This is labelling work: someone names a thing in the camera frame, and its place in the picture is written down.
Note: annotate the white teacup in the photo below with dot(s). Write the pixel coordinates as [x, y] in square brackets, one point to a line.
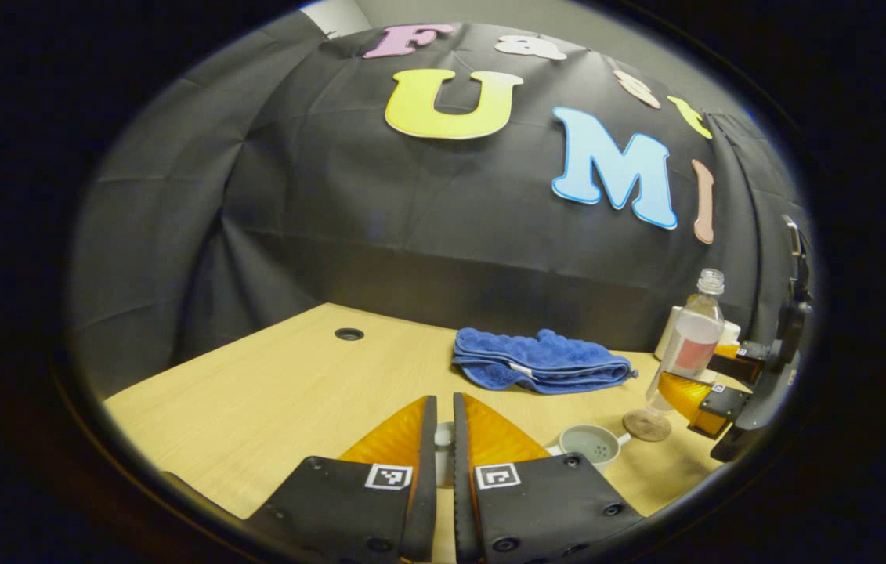
[590, 448]

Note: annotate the blue folded towel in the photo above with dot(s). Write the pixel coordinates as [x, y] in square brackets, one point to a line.
[537, 360]

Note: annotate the black backdrop cloth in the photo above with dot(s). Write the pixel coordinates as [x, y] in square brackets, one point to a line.
[333, 227]

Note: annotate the white toaster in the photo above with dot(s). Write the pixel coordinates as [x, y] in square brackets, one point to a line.
[666, 337]

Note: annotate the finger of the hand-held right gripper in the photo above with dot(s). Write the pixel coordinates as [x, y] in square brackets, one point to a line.
[740, 364]
[717, 403]

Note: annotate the clear water bottle pink label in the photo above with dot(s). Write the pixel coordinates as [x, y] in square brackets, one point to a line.
[695, 345]

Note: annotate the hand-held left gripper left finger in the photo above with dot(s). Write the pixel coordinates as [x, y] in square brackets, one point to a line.
[427, 486]

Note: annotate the round brown coaster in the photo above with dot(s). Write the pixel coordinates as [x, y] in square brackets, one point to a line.
[646, 427]

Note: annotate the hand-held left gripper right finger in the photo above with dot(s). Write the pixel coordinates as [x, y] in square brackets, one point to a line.
[461, 486]

